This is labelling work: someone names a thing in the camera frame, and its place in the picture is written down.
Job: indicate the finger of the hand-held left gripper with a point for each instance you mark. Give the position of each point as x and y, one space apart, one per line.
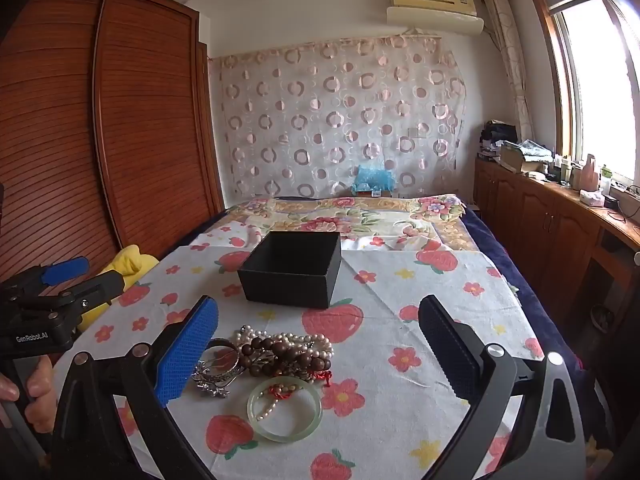
102 284
65 269

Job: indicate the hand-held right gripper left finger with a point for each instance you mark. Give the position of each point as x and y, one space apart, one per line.
187 355

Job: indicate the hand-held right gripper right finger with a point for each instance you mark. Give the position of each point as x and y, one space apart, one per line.
450 355

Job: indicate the black cardboard box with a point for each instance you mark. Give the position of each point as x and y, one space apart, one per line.
290 285

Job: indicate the person's left hand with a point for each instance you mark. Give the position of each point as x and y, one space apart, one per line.
41 385

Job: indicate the yellow plush toy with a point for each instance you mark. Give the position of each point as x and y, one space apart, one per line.
130 260

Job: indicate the silver metal bangle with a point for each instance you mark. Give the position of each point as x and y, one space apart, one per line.
225 342

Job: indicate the strawberry print white cloth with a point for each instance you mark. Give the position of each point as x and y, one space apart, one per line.
380 410

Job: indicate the dark blue bed sheet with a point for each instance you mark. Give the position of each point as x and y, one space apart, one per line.
505 270

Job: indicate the pale green jade bangle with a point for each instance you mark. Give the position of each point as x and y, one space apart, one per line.
282 436

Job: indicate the brown wooden wardrobe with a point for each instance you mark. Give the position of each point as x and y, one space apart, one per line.
140 135

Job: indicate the bowl under desk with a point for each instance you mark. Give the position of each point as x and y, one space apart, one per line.
602 317

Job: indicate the brown wooden side cabinet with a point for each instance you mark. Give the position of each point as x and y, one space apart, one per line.
525 210

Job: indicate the small cardboard box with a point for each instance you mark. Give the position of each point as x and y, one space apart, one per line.
380 193

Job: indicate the floral print blanket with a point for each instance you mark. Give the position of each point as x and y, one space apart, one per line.
320 220

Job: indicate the blue plastic bag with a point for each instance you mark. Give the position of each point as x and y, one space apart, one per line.
372 177

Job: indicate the white tissue pack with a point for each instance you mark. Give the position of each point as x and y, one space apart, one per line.
592 197

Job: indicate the white cosmetic bottle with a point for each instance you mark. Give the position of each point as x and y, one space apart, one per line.
565 167

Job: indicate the pile of dark bags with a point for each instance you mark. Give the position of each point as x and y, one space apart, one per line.
497 135

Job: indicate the green cap bottle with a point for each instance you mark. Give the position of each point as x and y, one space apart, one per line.
606 180

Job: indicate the circle pattern window curtain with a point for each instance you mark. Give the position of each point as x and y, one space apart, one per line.
510 60

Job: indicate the white air deflector panel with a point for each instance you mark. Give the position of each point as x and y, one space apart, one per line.
435 20

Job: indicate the circle pattern sheer wall curtain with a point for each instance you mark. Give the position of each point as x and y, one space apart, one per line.
325 125

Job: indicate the wooden frame window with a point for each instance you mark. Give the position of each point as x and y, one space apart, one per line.
600 85

